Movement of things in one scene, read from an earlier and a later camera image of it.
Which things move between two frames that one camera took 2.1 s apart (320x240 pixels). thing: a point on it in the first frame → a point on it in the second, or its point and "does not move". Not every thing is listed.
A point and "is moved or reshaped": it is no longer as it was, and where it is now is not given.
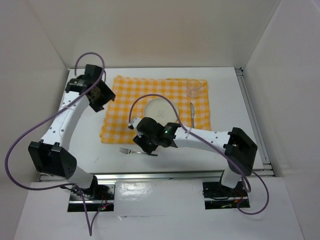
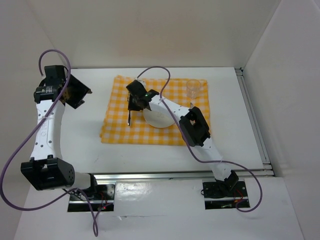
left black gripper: (109, 95) → (81, 90)
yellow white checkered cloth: (193, 113) does not move
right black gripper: (141, 142) → (132, 107)
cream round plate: (161, 110) does not move
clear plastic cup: (193, 88) does not move
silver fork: (130, 152) is moved or reshaped
